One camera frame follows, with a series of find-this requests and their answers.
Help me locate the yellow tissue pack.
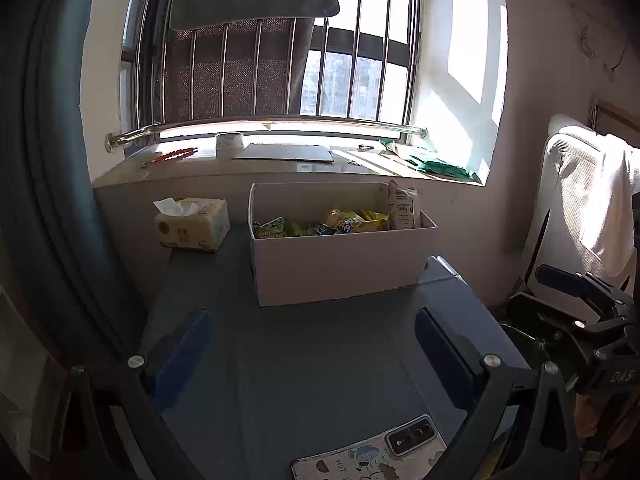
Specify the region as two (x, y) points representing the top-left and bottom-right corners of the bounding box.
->
(152, 197), (231, 253)

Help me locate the white mesh chair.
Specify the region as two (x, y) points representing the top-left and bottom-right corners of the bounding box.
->
(520, 115), (640, 311)

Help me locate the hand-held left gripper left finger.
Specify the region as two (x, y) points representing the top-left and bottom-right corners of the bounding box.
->
(50, 308), (213, 480)

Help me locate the white cardboard box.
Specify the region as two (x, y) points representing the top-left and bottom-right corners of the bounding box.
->
(248, 181), (439, 307)

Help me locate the green plastic bag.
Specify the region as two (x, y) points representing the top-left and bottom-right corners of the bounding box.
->
(380, 140), (483, 183)

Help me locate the red-handled tool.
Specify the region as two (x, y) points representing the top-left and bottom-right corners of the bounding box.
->
(141, 147), (198, 168)

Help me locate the steel window grille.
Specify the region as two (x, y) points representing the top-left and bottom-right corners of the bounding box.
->
(105, 0), (441, 151)

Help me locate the brown mesh cloth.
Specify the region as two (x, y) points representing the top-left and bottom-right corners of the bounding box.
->
(162, 17), (313, 123)

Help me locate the white towel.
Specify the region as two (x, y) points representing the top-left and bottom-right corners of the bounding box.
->
(575, 130), (640, 278)

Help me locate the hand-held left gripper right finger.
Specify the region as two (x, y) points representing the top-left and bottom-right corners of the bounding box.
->
(415, 307), (583, 480)

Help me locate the green snack packet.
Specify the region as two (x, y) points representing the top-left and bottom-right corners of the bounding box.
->
(254, 216), (313, 239)

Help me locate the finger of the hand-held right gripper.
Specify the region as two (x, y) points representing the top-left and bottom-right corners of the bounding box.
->
(535, 264), (633, 311)
(502, 292), (601, 361)

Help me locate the white snack packet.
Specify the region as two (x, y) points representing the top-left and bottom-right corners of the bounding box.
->
(387, 180), (422, 232)

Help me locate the yellow chip packet blue logo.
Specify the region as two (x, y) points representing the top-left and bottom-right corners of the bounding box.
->
(327, 207), (390, 235)

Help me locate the grey flat board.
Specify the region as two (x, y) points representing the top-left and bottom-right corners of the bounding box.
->
(232, 144), (334, 163)

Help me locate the wooden frame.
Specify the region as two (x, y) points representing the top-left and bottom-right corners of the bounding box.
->
(592, 100), (640, 136)

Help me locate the phone with cartoon case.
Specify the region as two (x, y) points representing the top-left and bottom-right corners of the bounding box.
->
(291, 414), (448, 480)

